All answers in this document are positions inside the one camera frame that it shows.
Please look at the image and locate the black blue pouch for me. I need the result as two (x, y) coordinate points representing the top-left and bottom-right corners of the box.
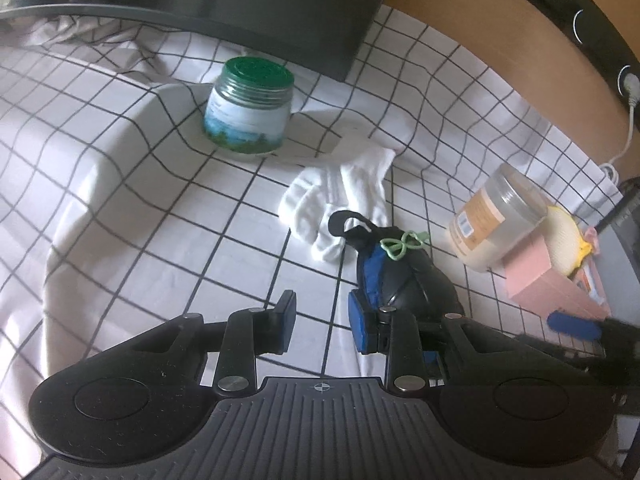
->
(329, 210), (464, 323)

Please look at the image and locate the green hair tie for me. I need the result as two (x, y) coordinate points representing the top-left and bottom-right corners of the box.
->
(380, 228), (432, 264)

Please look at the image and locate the white sock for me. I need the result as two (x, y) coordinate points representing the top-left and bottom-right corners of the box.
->
(278, 134), (396, 262)

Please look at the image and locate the blue wet wipes pack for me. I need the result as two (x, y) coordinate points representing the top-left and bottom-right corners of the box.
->
(574, 263), (606, 306)

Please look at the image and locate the pink cardboard box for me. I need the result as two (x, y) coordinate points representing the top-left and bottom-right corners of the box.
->
(503, 234), (611, 320)

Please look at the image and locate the grey computer case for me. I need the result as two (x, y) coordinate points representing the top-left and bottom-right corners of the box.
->
(596, 177), (640, 326)

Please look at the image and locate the clear plastic powder jar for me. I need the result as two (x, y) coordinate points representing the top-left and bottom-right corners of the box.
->
(447, 162), (548, 272)

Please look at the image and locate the white black grid tablecloth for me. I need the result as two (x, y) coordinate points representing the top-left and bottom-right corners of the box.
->
(1, 8), (620, 479)

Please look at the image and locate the green lid glass jar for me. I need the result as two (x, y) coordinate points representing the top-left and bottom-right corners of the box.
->
(204, 56), (294, 155)

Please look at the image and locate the black power strip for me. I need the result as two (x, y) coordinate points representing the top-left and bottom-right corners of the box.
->
(527, 0), (639, 103)

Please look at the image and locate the white power cable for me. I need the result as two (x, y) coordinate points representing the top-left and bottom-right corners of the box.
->
(596, 71), (640, 187)

